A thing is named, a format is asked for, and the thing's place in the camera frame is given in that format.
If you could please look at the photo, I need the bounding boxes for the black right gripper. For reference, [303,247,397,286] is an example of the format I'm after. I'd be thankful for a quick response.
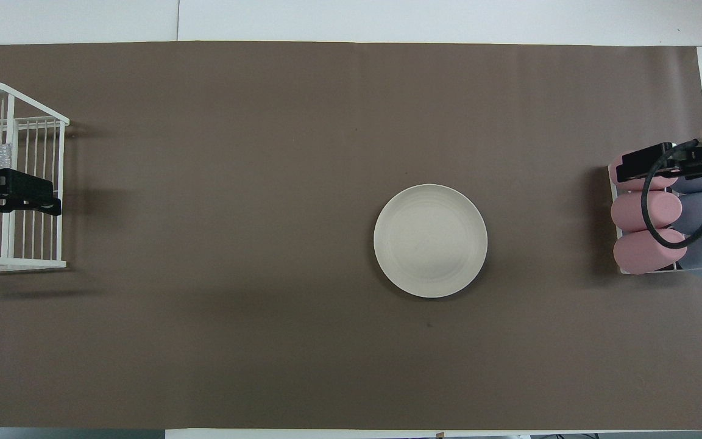
[616,139,702,182]

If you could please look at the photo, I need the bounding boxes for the cream round plate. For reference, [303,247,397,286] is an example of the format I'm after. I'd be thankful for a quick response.
[374,184,488,299]

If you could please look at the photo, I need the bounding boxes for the pink cup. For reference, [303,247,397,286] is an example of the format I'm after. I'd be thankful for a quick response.
[611,191,683,233]
[613,229,688,275]
[609,151,681,191]

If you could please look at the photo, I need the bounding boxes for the brown table mat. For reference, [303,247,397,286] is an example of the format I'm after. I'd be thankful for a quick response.
[0,41,702,430]

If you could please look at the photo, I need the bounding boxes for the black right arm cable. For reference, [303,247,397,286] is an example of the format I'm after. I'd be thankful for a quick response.
[642,139,702,249]

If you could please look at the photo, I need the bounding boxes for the white wire dish rack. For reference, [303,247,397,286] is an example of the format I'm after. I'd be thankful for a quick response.
[0,82,70,273]

